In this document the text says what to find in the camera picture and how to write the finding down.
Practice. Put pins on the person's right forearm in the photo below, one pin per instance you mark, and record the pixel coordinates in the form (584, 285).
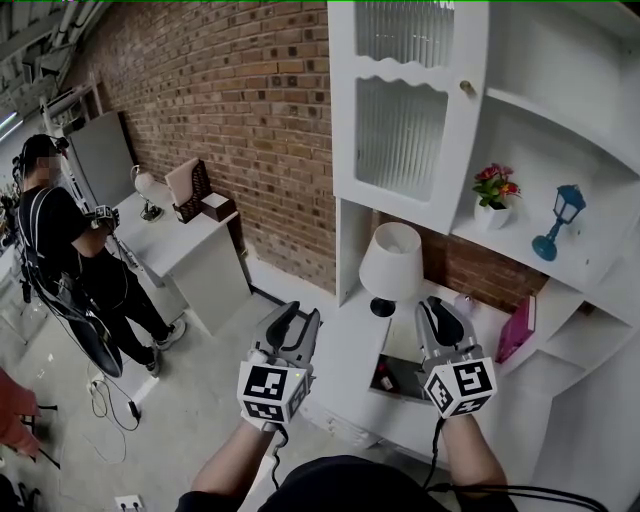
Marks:
(472, 450)

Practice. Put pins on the pink globe desk lamp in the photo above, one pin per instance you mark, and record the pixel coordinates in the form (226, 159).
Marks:
(145, 187)

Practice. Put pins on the dark box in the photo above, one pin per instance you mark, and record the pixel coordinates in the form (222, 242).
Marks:
(405, 372)

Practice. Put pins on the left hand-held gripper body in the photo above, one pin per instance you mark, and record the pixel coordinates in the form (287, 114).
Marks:
(265, 387)

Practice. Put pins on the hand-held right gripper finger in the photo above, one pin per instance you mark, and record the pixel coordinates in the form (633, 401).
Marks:
(425, 327)
(450, 327)

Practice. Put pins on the white wall socket plate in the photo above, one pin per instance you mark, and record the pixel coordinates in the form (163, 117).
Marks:
(129, 503)

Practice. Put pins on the brown and white tissue box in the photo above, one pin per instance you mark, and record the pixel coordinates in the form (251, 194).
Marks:
(216, 206)

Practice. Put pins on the pink book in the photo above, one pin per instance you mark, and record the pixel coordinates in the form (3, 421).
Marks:
(517, 330)

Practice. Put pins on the person's left forearm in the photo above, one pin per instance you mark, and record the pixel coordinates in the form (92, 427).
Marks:
(235, 457)

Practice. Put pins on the grey upright panel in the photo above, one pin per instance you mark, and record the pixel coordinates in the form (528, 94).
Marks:
(100, 155)

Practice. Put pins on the white shade table lamp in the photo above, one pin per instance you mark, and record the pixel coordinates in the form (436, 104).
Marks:
(391, 265)

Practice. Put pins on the person's black shirt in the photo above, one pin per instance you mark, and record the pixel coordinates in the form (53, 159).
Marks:
(350, 487)

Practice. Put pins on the brown basket with pink board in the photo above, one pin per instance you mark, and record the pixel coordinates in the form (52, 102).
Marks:
(187, 192)

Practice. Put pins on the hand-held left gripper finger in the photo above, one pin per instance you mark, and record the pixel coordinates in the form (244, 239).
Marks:
(280, 320)
(309, 340)

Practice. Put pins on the white floor power strip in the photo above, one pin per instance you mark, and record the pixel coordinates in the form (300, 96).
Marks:
(96, 386)

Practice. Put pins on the white cabinet with shelves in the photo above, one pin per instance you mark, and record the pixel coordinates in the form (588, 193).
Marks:
(550, 150)

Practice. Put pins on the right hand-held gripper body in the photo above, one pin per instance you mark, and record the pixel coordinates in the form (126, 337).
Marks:
(462, 382)

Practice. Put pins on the blue lantern ornament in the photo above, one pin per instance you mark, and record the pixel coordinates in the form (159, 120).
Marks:
(562, 215)

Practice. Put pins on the white side desk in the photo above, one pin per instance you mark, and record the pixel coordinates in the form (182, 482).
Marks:
(195, 260)

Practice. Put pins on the brass cabinet knob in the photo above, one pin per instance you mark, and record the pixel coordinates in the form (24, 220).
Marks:
(466, 86)

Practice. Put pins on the red cloth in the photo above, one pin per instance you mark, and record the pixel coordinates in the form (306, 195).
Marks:
(17, 415)

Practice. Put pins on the red flowers in white pot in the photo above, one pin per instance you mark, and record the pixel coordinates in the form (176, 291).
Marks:
(494, 197)

